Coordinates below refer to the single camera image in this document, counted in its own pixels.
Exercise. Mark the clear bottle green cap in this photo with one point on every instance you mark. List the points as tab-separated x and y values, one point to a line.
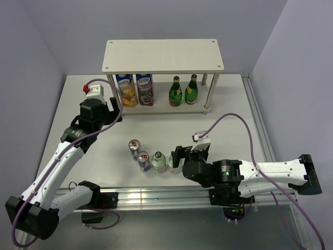
159	162
171	168

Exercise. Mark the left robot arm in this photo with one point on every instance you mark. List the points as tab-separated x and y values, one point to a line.
37	211

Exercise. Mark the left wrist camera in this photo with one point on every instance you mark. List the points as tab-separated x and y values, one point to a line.
94	91

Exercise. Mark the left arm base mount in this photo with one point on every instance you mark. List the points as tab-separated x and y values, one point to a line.
93	214

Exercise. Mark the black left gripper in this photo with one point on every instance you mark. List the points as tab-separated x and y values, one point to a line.
111	115

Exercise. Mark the silver blue energy can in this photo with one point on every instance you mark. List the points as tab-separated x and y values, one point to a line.
134	146
144	161

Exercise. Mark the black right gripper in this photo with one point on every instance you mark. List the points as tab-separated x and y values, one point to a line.
181	152

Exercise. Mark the white two-tier shelf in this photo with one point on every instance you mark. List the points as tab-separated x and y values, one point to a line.
165	59

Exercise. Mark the green glass bottle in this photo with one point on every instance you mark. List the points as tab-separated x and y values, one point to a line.
175	92
191	92

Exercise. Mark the pineapple juice carton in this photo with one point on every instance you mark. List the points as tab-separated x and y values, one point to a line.
127	88

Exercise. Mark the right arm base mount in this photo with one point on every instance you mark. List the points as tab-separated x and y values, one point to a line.
231	201

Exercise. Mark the red grape juice carton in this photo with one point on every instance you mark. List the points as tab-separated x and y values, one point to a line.
145	89

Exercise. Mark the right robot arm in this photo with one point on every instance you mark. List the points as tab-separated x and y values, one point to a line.
232	182

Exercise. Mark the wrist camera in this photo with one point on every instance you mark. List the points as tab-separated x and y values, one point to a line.
201	141
94	91

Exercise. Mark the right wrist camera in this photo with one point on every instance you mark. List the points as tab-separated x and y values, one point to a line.
201	141

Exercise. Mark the aluminium rail frame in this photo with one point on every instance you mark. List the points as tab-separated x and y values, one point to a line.
230	182

